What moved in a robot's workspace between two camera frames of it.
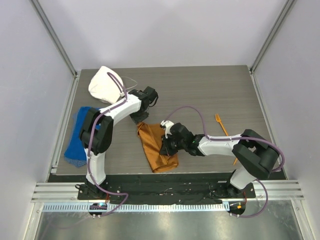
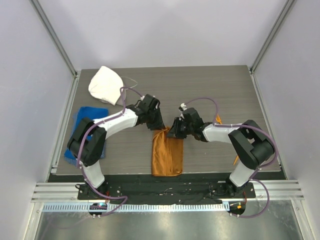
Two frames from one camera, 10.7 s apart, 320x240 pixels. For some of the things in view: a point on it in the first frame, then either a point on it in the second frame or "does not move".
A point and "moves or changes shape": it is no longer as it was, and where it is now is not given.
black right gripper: x=167 y=146 -> x=178 y=128
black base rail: x=162 y=188 does not move
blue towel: x=75 y=153 does not move
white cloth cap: x=101 y=87 does not move
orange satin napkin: x=151 y=135 moves or changes shape
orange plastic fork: x=217 y=116 does not move
